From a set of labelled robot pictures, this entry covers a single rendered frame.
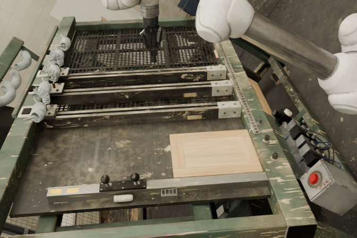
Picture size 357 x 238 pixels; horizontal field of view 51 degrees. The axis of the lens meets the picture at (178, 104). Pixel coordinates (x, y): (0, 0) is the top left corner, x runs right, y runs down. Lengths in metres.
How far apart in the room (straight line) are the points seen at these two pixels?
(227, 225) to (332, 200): 0.40
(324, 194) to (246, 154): 0.51
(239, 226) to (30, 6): 5.93
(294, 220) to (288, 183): 0.20
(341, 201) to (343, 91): 0.40
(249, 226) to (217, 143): 0.53
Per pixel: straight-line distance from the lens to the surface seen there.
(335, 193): 1.48
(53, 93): 2.27
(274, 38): 1.34
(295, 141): 1.88
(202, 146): 1.86
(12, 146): 1.91
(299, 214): 1.58
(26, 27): 7.01
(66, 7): 5.40
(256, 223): 1.52
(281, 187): 1.66
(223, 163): 1.78
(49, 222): 1.70
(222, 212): 3.07
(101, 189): 1.65
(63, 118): 2.06
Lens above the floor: 1.97
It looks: 22 degrees down
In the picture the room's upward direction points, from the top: 63 degrees counter-clockwise
